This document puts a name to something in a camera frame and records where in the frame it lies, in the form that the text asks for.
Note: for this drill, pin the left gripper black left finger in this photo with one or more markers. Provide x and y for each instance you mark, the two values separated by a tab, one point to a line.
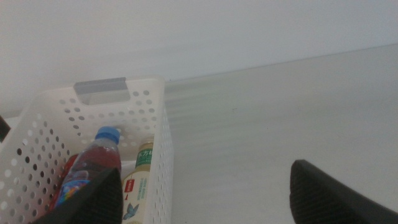
99	202

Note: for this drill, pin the yellow liquid bottle green label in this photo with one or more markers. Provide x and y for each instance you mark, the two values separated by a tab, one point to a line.
136	193

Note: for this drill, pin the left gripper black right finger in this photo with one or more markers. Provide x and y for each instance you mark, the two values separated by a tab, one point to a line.
320	199

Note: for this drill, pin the clear water bottle blue cap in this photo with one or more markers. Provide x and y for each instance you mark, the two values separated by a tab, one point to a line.
99	155

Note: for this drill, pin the white perforated plastic basket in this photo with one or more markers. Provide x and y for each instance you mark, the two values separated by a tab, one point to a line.
146	84

